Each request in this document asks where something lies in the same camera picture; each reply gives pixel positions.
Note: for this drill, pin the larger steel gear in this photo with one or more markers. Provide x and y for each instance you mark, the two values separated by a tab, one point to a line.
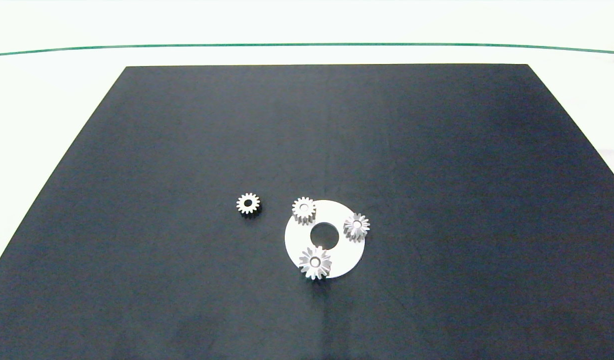
306	263

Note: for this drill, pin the dark rectangular mat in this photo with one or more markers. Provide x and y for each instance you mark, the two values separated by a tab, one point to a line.
186	125

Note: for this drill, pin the small steel gear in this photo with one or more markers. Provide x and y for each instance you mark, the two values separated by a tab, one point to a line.
241	204
297	206
350	226

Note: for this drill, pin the round white plate with pins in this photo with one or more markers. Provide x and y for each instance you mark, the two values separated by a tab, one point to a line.
347	255

